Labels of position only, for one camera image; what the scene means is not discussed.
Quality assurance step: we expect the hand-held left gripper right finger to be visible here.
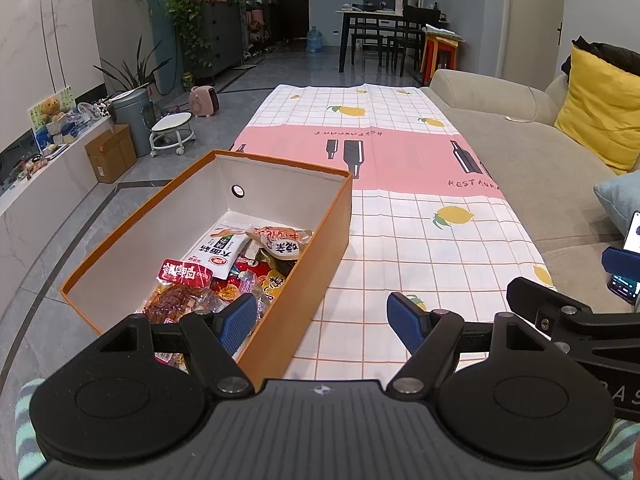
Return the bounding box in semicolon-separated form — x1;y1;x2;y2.
386;291;538;396

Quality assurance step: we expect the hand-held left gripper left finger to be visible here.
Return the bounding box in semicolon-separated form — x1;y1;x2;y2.
95;291;259;396

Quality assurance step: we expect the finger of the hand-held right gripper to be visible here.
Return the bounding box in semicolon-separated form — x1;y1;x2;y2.
536;310;640;361
507;277;640;334

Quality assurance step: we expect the white green snack packet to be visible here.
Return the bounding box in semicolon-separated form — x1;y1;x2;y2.
184;226;262;281

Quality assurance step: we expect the clear red nut snack packet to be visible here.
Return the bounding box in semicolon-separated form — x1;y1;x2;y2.
144;284;216;328

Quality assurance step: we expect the white red label snack packet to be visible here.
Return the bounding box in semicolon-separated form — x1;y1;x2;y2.
156;256;217;287

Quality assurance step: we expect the orange cardboard box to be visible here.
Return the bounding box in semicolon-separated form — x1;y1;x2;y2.
60;149;354;388

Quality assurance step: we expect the brown white snack packet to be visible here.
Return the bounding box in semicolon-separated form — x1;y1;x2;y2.
272;237;307;262

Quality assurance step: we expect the orange shrimp print snack packet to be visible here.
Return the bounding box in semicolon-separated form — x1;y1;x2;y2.
245;225;315;248

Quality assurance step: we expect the dark smartphone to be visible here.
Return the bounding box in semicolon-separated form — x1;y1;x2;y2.
606;272;640;305

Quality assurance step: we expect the blue phone holder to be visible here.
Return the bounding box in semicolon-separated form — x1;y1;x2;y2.
601;247;640;281

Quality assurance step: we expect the beige sofa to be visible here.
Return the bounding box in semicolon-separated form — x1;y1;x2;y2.
419;67;640;321

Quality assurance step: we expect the light blue pillow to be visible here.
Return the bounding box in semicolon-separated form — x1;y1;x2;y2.
593;170;640;236

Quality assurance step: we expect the lemon print checked tablecloth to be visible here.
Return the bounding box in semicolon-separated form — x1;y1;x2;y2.
227;84;558;381

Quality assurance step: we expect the yellow pillow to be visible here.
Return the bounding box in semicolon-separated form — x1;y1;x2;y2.
554;44;640;176

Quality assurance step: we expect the white wheeled stool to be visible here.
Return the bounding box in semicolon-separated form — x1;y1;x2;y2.
149;112;196;158

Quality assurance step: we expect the brown cardboard carton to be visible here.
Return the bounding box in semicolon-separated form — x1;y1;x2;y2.
84;124;138;184

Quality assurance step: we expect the pink heater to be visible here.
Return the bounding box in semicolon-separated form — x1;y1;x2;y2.
189;85;222;118

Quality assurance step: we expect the grey trash bin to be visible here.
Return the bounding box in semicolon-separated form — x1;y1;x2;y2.
109;87;153;158

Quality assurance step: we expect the teal striped clothing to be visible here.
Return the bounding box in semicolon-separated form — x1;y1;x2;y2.
15;377;640;480

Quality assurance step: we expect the white low console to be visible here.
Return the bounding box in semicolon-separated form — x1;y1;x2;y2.
0;112;113;216

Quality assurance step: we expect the dark cloth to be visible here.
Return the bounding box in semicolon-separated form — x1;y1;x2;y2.
561;35;640;78

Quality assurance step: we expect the orange stool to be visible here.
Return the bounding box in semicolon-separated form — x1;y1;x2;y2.
420;25;463;86

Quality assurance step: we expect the long-leaf potted plant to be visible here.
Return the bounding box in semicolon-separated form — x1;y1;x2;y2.
94;35;173;93

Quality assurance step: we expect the dark grey cabinet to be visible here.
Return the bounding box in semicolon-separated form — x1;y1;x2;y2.
197;0;246;86

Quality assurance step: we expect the teddy bear picture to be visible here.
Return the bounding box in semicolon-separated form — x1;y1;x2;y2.
29;86;77;153

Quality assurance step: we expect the black dining chair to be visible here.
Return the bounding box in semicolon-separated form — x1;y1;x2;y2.
350;20;391;68
387;5;428;76

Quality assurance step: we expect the shoe rack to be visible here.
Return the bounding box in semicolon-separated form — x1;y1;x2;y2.
244;2;275;48

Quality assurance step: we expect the trailing green plant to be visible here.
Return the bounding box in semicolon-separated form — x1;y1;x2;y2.
165;0;241;68

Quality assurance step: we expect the black dining table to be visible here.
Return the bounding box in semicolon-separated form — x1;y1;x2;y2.
335;7;451;73

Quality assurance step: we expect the white charging cable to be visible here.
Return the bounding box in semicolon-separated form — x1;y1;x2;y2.
505;87;540;124

